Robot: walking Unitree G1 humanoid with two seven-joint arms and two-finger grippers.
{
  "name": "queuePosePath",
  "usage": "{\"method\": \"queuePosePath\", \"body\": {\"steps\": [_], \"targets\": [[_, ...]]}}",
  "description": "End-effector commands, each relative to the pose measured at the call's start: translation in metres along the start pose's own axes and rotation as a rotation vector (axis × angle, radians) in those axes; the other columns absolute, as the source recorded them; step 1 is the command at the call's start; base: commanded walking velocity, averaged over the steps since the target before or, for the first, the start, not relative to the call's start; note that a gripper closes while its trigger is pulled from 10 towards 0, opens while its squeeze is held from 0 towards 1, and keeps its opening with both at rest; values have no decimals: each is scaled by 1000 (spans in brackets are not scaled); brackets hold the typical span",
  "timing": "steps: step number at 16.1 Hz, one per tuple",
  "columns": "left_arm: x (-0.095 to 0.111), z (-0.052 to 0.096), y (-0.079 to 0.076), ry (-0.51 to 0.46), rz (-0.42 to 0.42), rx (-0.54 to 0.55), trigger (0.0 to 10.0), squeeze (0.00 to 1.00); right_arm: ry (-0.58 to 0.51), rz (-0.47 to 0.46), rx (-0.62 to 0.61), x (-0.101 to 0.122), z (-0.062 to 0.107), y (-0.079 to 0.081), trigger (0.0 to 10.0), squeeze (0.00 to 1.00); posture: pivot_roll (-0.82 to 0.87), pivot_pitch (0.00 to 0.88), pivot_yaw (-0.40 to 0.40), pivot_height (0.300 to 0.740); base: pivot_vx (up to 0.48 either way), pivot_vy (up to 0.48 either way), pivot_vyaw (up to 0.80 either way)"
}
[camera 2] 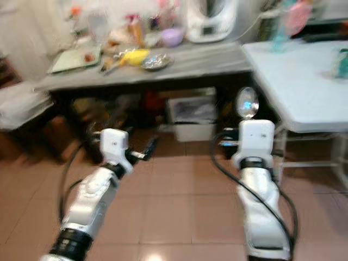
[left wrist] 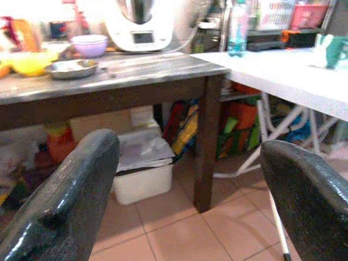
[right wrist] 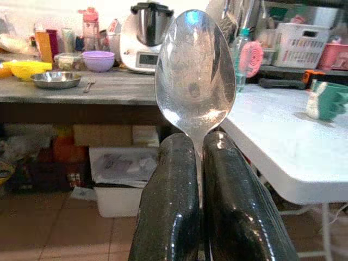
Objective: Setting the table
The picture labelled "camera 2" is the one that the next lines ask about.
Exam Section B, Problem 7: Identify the orange and black kitchen utensil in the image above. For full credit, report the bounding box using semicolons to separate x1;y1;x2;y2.
101;57;115;74

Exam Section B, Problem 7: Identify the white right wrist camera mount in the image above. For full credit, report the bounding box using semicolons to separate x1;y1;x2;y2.
231;120;276;169

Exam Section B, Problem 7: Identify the grey marble top table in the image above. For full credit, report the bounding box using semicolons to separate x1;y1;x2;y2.
35;41;256;159

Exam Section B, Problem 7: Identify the pale green tray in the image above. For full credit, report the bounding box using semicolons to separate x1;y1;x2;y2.
48;46;103;74

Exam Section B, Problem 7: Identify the white plastic bin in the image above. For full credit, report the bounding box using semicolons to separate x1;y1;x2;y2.
166;97;218;142

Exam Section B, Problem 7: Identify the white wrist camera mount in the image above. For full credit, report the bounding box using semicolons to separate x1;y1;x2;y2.
231;120;276;169
99;129;131;166

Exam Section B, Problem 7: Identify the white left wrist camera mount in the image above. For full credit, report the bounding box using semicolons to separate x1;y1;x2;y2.
99;129;131;166

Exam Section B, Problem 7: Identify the shallow stainless steel bowl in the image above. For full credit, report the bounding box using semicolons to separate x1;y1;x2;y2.
140;53;170;71

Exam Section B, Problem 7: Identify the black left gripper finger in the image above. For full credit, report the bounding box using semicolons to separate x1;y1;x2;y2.
141;136;159;160

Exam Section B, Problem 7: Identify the white covered stool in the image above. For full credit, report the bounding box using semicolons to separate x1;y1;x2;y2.
0;82;52;131

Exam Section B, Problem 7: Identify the purple plastic bowl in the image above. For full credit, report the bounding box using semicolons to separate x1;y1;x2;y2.
160;28;185;48

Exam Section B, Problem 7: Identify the teal translucent bottle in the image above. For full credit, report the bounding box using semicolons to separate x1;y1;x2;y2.
272;0;290;53

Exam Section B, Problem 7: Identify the white kitchen cooking machine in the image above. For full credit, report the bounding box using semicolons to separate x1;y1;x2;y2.
185;0;240;43

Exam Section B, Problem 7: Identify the pink round object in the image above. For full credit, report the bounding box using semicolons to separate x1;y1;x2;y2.
285;0;313;36

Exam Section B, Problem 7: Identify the orange sauce squeeze bottle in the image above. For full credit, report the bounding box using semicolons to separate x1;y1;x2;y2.
129;22;143;48

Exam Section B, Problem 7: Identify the white folding table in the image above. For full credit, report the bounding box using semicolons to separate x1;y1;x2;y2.
241;39;348;183

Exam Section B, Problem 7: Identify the green cup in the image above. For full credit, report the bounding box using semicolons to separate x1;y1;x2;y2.
332;48;348;78

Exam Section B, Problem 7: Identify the cream hanging towel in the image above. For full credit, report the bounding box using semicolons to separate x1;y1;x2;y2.
3;0;52;82

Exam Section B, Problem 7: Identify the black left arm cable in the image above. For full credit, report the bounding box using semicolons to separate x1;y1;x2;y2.
57;137;101;225

